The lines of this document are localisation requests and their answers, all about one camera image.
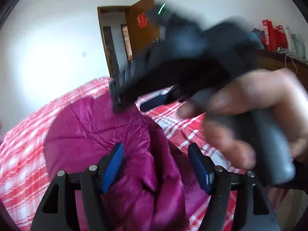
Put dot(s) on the brown door frame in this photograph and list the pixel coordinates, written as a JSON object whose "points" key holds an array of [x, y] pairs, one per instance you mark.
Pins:
{"points": [[115, 37]]}

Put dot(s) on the red gift bag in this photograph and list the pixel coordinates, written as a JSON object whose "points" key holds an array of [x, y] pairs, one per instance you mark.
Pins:
{"points": [[275, 37]]}

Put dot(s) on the magenta quilted down jacket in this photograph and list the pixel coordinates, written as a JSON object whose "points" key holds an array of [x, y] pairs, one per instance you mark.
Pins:
{"points": [[144, 180]]}

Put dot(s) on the brown wooden door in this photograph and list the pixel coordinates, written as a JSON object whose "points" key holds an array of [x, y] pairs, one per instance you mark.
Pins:
{"points": [[140, 38]]}

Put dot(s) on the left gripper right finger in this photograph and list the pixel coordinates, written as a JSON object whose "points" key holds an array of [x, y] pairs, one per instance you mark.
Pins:
{"points": [[253, 209]]}

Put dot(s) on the red white plaid bedsheet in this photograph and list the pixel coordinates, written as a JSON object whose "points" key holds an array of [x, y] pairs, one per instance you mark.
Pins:
{"points": [[24, 178]]}

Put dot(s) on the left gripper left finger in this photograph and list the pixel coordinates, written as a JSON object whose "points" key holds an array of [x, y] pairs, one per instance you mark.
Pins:
{"points": [[57, 209]]}

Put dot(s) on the red double happiness sticker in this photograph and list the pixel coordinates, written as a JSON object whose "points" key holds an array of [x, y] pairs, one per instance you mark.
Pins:
{"points": [[142, 20]]}

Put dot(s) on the right hand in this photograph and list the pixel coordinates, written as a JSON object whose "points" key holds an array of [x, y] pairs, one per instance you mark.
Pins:
{"points": [[278, 90]]}

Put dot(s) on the wooden dresser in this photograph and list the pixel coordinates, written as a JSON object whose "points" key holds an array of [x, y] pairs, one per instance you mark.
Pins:
{"points": [[273, 61]]}

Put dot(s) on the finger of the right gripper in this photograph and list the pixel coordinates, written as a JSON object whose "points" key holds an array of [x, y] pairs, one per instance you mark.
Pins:
{"points": [[153, 103]]}

